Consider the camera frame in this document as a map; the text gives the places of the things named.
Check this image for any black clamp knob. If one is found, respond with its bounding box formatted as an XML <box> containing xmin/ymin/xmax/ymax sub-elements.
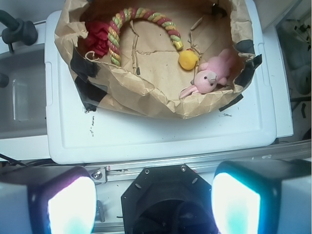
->
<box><xmin>0</xmin><ymin>10</ymin><xmax>38</xmax><ymax>54</ymax></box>

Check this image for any pink plush bunny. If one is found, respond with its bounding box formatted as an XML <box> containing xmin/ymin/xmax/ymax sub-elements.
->
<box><xmin>179</xmin><ymin>49</ymin><xmax>237</xmax><ymax>99</ymax></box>

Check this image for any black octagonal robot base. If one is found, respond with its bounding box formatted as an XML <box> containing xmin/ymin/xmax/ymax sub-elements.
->
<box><xmin>121</xmin><ymin>164</ymin><xmax>219</xmax><ymax>234</ymax></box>

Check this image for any multicolour twisted rope toy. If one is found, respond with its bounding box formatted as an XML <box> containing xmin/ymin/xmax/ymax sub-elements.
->
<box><xmin>107</xmin><ymin>7</ymin><xmax>184</xmax><ymax>67</ymax></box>

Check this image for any aluminium extrusion rail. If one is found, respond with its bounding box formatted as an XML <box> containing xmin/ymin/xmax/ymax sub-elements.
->
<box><xmin>0</xmin><ymin>140</ymin><xmax>312</xmax><ymax>182</ymax></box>

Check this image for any brown paper bag basket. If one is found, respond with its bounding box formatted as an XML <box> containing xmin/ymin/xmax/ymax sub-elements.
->
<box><xmin>55</xmin><ymin>0</ymin><xmax>260</xmax><ymax>119</ymax></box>

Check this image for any metal corner bracket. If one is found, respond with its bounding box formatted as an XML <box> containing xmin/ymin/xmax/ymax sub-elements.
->
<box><xmin>89</xmin><ymin>168</ymin><xmax>107</xmax><ymax>184</ymax></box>

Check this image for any red crumpled cloth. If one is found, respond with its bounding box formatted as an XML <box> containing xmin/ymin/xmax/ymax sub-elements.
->
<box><xmin>85</xmin><ymin>21</ymin><xmax>109</xmax><ymax>58</ymax></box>

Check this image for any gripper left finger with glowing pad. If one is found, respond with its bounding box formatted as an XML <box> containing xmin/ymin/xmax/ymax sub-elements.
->
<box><xmin>0</xmin><ymin>166</ymin><xmax>97</xmax><ymax>234</ymax></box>

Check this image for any clear plastic container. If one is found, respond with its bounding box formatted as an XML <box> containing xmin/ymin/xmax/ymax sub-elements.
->
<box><xmin>12</xmin><ymin>78</ymin><xmax>46</xmax><ymax>122</ymax></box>

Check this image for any white plastic bin lid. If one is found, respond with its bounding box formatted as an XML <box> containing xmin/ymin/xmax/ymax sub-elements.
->
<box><xmin>45</xmin><ymin>0</ymin><xmax>277</xmax><ymax>164</ymax></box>

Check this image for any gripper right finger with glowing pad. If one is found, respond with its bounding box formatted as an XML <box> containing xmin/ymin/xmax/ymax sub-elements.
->
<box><xmin>212</xmin><ymin>159</ymin><xmax>312</xmax><ymax>234</ymax></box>

